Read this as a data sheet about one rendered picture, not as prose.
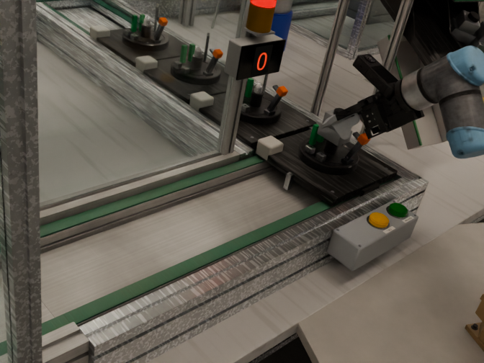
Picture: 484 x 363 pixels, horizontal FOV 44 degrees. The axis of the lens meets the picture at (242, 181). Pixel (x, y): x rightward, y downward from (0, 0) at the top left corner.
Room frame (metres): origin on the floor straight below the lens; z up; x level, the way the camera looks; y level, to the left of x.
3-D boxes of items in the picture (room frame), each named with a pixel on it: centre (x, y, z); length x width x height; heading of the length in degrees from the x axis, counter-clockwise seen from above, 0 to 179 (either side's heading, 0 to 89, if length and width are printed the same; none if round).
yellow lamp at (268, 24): (1.15, 0.03, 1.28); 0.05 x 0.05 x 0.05
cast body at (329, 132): (1.23, -0.18, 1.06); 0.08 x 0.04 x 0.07; 48
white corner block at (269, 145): (1.21, -0.05, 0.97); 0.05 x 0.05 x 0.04; 49
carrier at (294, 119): (1.39, 0.01, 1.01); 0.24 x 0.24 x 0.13; 49
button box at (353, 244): (1.01, -0.29, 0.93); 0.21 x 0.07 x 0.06; 139
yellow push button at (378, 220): (1.01, -0.29, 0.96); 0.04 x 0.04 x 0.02
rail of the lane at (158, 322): (0.91, -0.12, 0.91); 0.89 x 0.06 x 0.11; 139
